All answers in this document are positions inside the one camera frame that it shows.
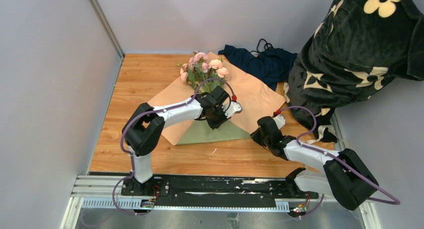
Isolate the fake rose stem one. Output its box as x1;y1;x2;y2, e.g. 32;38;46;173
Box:
211;66;229;89

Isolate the fake rose stem two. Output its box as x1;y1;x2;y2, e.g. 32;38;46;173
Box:
177;51;210;90

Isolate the fake rose stem three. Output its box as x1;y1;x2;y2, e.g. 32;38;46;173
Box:
199;57;224;93

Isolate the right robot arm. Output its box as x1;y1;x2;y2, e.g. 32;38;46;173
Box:
250;115;379;211

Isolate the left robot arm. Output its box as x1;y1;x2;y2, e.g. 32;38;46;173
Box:
120;86;243;196

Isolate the navy blue cloth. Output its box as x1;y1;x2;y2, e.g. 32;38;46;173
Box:
218;45;298;91

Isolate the black floral plush blanket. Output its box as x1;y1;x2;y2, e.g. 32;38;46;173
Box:
284;0;424;139

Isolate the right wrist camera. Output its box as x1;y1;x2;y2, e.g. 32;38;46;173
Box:
272;109;286;130

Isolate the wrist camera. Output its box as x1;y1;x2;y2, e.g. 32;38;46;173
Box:
223;94;243;119
272;109;286;130

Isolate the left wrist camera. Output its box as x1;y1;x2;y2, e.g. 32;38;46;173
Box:
223;94;243;119

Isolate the black cord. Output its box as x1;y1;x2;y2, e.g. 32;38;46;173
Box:
249;37;276;56

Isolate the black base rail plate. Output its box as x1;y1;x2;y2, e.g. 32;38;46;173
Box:
118;174;319;209

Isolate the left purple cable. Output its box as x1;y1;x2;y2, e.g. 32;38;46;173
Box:
111;77;237;217

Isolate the purple cable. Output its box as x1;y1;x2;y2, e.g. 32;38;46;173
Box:
111;77;237;217
274;105;401;218

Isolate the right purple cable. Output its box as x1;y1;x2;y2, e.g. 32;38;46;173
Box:
274;105;401;218

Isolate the aluminium frame post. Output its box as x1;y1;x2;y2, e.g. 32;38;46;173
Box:
88;0;125;61

